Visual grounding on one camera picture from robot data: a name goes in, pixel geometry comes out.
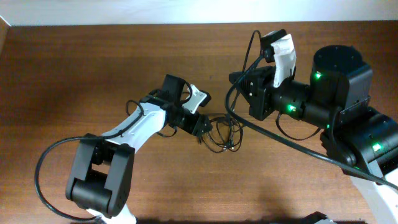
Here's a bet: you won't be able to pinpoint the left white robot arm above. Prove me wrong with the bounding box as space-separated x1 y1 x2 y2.
65 75 212 223

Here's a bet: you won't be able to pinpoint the black usb cables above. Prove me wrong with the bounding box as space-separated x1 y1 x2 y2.
197 113 244 154

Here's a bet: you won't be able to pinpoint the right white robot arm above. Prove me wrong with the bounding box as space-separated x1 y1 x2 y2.
229 45 397 223

